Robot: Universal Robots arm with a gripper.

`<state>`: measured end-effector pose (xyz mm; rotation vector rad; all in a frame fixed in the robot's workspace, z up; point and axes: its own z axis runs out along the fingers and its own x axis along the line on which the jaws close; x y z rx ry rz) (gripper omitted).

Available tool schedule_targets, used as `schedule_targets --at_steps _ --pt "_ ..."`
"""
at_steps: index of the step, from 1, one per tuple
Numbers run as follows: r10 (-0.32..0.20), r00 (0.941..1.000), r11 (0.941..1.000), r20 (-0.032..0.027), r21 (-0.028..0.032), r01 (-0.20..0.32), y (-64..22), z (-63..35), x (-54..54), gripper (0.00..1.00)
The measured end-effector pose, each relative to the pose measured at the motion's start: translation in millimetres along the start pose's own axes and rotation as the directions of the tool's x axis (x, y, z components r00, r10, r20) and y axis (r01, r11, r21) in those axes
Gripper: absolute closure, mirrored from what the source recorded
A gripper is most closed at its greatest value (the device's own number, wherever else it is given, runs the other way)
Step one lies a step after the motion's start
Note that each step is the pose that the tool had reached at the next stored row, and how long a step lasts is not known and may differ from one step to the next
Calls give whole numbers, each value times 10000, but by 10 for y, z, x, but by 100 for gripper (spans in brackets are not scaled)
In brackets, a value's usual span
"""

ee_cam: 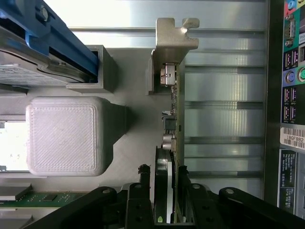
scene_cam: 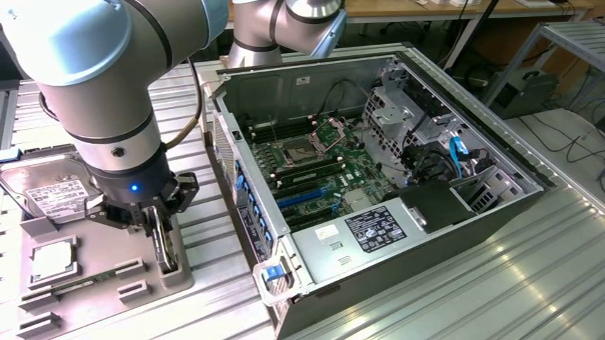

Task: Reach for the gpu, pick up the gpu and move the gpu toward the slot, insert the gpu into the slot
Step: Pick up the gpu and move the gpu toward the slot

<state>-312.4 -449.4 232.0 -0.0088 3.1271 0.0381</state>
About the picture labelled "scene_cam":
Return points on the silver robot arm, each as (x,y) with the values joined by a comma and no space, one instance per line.
(94,106)

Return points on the silver disk bay cage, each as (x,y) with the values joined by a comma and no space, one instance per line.
(388,134)

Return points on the silver chipset heatsink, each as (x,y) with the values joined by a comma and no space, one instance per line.
(360,199)

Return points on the CPU socket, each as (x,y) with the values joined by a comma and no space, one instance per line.
(300,153)

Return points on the metal socket cover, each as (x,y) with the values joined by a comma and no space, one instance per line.
(330,132)

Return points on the black fan shroud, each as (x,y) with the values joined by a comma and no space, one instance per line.
(434,205)

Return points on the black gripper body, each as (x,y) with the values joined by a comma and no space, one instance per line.
(133,184)

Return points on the thin locking lever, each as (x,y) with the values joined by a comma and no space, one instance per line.
(274,131)

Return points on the green RAM stick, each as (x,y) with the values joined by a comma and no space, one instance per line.
(94,280)

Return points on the CPU chip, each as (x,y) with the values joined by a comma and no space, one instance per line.
(52,258)

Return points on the grey parts rack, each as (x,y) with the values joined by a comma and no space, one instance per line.
(105,255)

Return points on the black RAM slot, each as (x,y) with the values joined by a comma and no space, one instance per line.
(279,124)
(282,132)
(285,136)
(281,128)

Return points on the black graphics card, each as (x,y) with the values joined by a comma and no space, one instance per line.
(163,244)

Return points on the open PC case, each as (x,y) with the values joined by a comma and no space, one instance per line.
(402,276)

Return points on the blue case latch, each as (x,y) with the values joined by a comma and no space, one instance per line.
(271,274)

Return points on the green motherboard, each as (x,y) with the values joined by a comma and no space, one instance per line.
(352,166)

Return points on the installed RAM stick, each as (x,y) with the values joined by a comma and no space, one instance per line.
(309,176)

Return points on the blue expansion slot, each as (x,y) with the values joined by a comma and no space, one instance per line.
(302,198)

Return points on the wooden desk with white legs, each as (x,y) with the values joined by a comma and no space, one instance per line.
(402,8)

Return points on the long black expansion slot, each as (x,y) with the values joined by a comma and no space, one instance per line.
(314,219)
(308,212)

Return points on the metal slat shelf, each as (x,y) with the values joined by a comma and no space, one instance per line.
(581,39)

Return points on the black device box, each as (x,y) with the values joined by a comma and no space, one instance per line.
(525,95)

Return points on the silver power supply unit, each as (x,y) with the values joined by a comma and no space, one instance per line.
(330,255)

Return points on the silver hard disk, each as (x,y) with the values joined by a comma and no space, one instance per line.
(43,187)

